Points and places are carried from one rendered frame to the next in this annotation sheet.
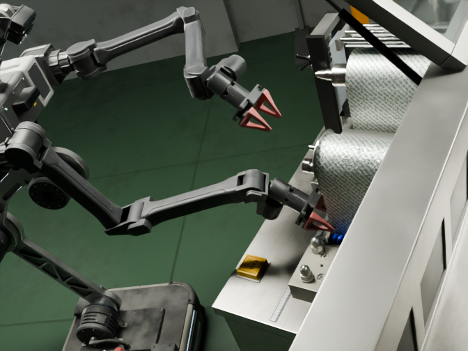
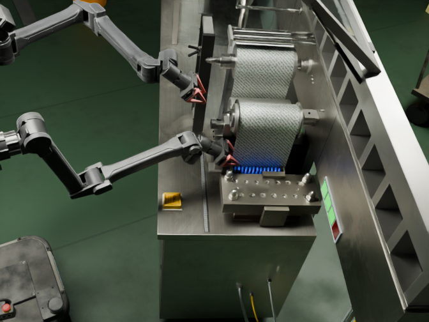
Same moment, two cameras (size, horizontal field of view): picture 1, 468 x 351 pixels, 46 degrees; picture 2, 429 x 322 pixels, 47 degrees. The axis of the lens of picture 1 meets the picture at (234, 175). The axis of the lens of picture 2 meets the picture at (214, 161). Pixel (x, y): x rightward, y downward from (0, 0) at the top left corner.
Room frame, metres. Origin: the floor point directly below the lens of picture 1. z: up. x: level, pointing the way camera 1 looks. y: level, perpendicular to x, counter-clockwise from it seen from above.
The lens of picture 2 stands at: (0.27, 0.95, 2.57)
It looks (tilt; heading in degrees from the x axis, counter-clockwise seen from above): 48 degrees down; 307
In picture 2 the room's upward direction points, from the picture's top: 10 degrees clockwise
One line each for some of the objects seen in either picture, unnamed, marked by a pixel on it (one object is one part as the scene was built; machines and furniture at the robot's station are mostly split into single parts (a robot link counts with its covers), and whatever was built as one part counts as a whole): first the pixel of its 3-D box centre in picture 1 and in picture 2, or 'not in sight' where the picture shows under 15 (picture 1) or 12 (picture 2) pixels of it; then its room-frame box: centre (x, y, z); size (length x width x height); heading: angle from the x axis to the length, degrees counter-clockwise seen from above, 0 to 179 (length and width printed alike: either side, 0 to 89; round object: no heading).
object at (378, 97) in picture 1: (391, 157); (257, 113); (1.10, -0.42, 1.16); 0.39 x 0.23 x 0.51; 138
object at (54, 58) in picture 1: (62, 63); not in sight; (1.80, 0.41, 1.45); 0.09 x 0.08 x 0.12; 161
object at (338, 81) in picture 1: (345, 75); (226, 61); (1.29, -0.39, 1.34); 0.06 x 0.06 x 0.06; 48
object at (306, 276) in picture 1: (305, 271); (233, 193); (0.92, -0.09, 1.05); 0.04 x 0.04 x 0.04
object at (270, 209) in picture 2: not in sight; (274, 216); (0.77, -0.18, 0.97); 0.10 x 0.03 x 0.11; 48
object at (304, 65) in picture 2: not in sight; (301, 64); (1.08, -0.62, 1.34); 0.07 x 0.07 x 0.07; 48
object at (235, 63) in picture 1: (218, 75); (161, 64); (1.33, -0.05, 1.45); 0.12 x 0.12 x 0.09; 47
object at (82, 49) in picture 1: (136, 43); (48, 32); (1.73, 0.15, 1.45); 0.45 x 0.14 x 0.10; 94
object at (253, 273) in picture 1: (252, 267); (172, 200); (1.13, 0.04, 0.91); 0.07 x 0.07 x 0.02; 48
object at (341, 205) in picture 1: (369, 219); (261, 153); (0.96, -0.29, 1.11); 0.23 x 0.01 x 0.18; 48
